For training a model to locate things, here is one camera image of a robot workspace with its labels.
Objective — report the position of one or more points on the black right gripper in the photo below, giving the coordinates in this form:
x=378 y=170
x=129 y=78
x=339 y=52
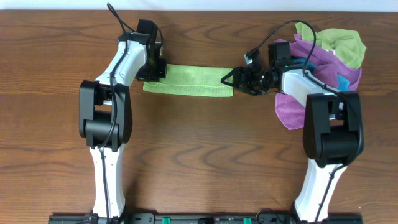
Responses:
x=239 y=71

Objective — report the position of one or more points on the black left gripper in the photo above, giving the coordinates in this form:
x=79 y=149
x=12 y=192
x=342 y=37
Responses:
x=152 y=73

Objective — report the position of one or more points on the light green cloth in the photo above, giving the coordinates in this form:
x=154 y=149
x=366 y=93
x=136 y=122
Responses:
x=192 y=81

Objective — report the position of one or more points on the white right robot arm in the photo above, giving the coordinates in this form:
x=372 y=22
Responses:
x=332 y=130

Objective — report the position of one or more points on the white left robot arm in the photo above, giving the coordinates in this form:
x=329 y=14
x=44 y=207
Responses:
x=105 y=117

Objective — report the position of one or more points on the purple cloth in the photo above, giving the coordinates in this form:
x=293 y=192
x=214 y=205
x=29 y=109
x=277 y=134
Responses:
x=291 y=113

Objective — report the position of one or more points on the blue cloth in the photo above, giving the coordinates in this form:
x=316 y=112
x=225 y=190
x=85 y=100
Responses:
x=328 y=75

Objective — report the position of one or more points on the olive green cloth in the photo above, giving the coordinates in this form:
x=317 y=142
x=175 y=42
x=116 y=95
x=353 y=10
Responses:
x=329 y=45

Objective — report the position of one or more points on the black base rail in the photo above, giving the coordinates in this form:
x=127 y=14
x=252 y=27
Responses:
x=148 y=218

